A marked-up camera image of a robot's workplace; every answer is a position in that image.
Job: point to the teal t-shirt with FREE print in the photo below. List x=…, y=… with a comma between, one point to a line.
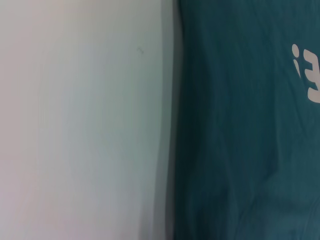
x=250, y=125

